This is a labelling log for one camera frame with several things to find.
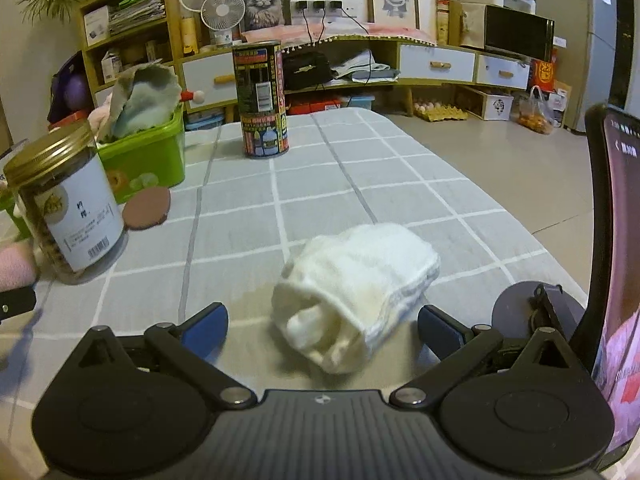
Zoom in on beige storage box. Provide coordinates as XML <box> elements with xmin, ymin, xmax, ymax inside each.
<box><xmin>449</xmin><ymin>0</ymin><xmax>489</xmax><ymax>52</ymax></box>

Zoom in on green plastic bin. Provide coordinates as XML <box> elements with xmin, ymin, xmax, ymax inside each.
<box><xmin>0</xmin><ymin>102</ymin><xmax>187</xmax><ymax>241</ymax></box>

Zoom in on clear jar with gold lid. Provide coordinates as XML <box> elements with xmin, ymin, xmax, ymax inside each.
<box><xmin>2</xmin><ymin>120</ymin><xmax>130</xmax><ymax>287</ymax></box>

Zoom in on white box with drawing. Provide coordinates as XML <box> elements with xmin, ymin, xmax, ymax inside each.
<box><xmin>457</xmin><ymin>85</ymin><xmax>515</xmax><ymax>121</ymax></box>

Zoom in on phone on stand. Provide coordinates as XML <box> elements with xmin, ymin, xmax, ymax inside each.
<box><xmin>584</xmin><ymin>102</ymin><xmax>640</xmax><ymax>472</ymax></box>

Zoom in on stack of papers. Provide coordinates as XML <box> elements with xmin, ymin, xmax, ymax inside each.
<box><xmin>107</xmin><ymin>0</ymin><xmax>166</xmax><ymax>37</ymax></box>

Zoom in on low wooden console with drawers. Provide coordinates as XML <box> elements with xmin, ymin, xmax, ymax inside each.
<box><xmin>279</xmin><ymin>34</ymin><xmax>532</xmax><ymax>112</ymax></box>

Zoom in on egg tray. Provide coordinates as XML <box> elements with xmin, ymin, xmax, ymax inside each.
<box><xmin>413</xmin><ymin>100</ymin><xmax>469</xmax><ymax>122</ymax></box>

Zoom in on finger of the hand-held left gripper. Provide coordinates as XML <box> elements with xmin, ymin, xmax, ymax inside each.
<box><xmin>0</xmin><ymin>286</ymin><xmax>39</xmax><ymax>322</ymax></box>

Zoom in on yellow box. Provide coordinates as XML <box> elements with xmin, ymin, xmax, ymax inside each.
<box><xmin>180</xmin><ymin>16</ymin><xmax>199</xmax><ymax>57</ymax></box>

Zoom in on white cloth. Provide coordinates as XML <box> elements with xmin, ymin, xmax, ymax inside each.
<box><xmin>272</xmin><ymin>223</ymin><xmax>442</xmax><ymax>375</ymax></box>

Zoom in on tall dark printed can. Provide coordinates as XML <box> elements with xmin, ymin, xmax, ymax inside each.
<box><xmin>232</xmin><ymin>40</ymin><xmax>291</xmax><ymax>160</ymax></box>

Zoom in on rabbit doll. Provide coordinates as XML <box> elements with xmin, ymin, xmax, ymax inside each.
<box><xmin>97</xmin><ymin>62</ymin><xmax>182</xmax><ymax>142</ymax></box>

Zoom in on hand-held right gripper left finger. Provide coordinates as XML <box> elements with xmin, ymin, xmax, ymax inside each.
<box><xmin>75</xmin><ymin>301</ymin><xmax>257</xmax><ymax>408</ymax></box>

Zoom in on black bag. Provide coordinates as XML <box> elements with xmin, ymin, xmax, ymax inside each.
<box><xmin>282</xmin><ymin>50</ymin><xmax>334</xmax><ymax>92</ymax></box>

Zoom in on brown round coaster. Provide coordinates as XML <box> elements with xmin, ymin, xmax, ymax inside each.
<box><xmin>123</xmin><ymin>186</ymin><xmax>171</xmax><ymax>232</ymax></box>

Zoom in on wooden cabinet with white drawers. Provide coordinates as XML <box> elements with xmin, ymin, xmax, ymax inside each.
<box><xmin>78</xmin><ymin>0</ymin><xmax>239</xmax><ymax>122</ymax></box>

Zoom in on framed cat picture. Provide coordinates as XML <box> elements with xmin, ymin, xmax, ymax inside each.
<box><xmin>235</xmin><ymin>0</ymin><xmax>292</xmax><ymax>32</ymax></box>

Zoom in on purple plush toy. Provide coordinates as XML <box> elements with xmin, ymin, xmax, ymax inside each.
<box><xmin>49</xmin><ymin>50</ymin><xmax>97</xmax><ymax>124</ymax></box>

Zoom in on black screen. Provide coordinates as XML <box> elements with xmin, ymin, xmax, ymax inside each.
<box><xmin>483</xmin><ymin>5</ymin><xmax>556</xmax><ymax>62</ymax></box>

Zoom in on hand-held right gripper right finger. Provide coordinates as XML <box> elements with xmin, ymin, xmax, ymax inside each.
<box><xmin>389</xmin><ymin>303</ymin><xmax>581</xmax><ymax>408</ymax></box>

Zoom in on pink cloth runner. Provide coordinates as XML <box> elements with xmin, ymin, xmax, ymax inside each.
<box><xmin>240</xmin><ymin>21</ymin><xmax>437</xmax><ymax>45</ymax></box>

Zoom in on bag of oranges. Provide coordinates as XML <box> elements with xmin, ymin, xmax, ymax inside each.
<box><xmin>517</xmin><ymin>85</ymin><xmax>559</xmax><ymax>135</ymax></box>

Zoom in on pink knitted hat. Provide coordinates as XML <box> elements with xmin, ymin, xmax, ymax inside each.
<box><xmin>0</xmin><ymin>243</ymin><xmax>40</xmax><ymax>292</ymax></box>

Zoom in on red hanging ornament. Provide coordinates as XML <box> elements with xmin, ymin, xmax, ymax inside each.
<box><xmin>436</xmin><ymin>0</ymin><xmax>455</xmax><ymax>47</ymax></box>

